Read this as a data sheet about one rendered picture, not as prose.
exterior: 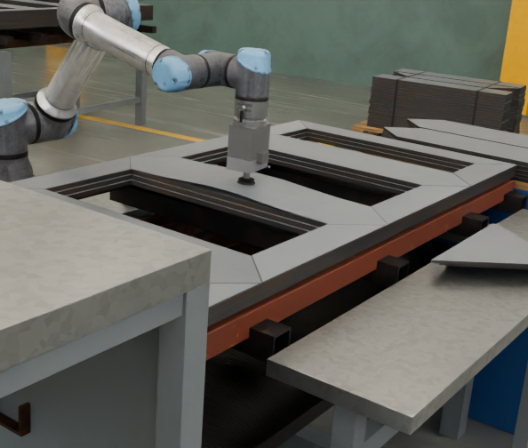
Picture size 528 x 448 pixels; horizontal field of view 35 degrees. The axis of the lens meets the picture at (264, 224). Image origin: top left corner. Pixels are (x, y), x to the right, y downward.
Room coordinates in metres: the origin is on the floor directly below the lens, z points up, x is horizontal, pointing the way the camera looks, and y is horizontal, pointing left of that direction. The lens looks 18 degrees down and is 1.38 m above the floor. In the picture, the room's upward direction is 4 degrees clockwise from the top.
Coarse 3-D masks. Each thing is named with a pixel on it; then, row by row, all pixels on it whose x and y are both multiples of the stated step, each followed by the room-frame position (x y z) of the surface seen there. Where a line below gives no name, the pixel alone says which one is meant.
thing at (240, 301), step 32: (224, 160) 2.22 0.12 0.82; (288, 160) 2.21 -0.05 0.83; (416, 160) 2.36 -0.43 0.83; (448, 160) 2.32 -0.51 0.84; (64, 192) 1.77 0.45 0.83; (96, 192) 1.84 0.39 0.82; (160, 192) 1.87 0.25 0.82; (192, 192) 1.83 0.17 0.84; (224, 192) 1.81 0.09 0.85; (480, 192) 2.08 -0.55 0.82; (288, 224) 1.68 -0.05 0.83; (320, 224) 1.64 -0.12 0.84; (416, 224) 1.77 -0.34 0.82; (320, 256) 1.44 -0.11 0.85; (256, 288) 1.28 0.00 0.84
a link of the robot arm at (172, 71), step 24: (72, 0) 2.01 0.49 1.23; (96, 0) 2.06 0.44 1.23; (72, 24) 1.97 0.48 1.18; (96, 24) 1.95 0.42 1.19; (120, 24) 1.94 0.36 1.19; (120, 48) 1.89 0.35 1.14; (144, 48) 1.85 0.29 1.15; (168, 48) 1.85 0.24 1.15; (144, 72) 1.86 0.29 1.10; (168, 72) 1.77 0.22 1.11; (192, 72) 1.80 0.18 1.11
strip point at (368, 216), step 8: (368, 208) 1.76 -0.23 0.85; (352, 216) 1.69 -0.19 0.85; (360, 216) 1.70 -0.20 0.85; (368, 216) 1.70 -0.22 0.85; (376, 216) 1.71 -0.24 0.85; (344, 224) 1.63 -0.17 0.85; (352, 224) 1.64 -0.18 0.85; (360, 224) 1.64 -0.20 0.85; (368, 224) 1.65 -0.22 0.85; (376, 224) 1.65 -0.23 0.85; (384, 224) 1.65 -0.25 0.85
